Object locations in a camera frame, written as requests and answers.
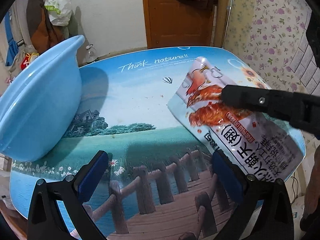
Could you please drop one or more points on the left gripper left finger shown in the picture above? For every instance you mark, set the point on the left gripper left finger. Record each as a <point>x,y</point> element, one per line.
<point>78,190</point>

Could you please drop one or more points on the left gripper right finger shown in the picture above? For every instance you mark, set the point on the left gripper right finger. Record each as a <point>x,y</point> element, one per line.
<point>244,190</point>

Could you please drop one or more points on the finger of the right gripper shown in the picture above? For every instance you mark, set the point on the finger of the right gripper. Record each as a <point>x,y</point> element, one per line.
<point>275,103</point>

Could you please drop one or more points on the red white snack bag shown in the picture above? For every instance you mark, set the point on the red white snack bag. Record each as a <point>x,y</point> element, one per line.
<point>259,144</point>

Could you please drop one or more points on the light blue plastic basin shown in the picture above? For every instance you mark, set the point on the light blue plastic basin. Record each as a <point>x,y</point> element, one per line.
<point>39,105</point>

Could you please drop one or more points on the teal broom with dustpan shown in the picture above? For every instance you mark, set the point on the teal broom with dustpan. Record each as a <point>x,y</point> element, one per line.
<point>229,9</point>

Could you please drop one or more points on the clear plastic water bottle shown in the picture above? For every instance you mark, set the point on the clear plastic water bottle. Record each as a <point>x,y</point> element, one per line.
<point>91,54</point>

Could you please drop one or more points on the brown wooden door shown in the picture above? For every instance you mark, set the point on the brown wooden door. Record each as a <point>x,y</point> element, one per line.
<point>170,23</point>

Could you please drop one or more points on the red plush doll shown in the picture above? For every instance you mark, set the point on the red plush doll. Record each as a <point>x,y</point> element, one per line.
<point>28,59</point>

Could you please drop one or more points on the brown orange hanging coat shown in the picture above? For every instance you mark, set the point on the brown orange hanging coat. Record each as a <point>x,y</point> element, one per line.
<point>42,33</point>

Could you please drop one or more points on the white green plastic bag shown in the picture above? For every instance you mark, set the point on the white green plastic bag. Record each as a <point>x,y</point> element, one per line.
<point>59,11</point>

